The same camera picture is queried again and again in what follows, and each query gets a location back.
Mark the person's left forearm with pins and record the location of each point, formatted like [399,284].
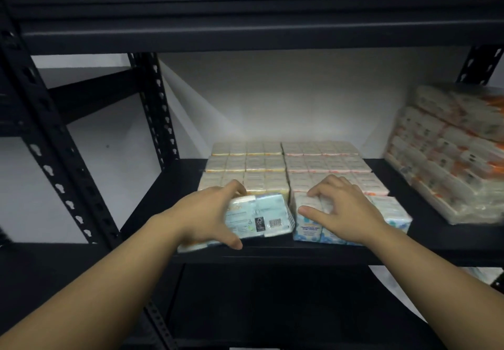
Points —
[90,286]

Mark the person's left hand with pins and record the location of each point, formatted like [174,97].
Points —
[197,216]

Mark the person's right forearm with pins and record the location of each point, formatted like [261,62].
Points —
[441,286]

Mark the white cloth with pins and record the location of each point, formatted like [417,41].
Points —
[393,286]

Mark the person's right hand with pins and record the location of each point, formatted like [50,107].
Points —
[350,216]

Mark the blue tissue packet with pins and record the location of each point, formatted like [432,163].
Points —
[393,214]
[267,216]

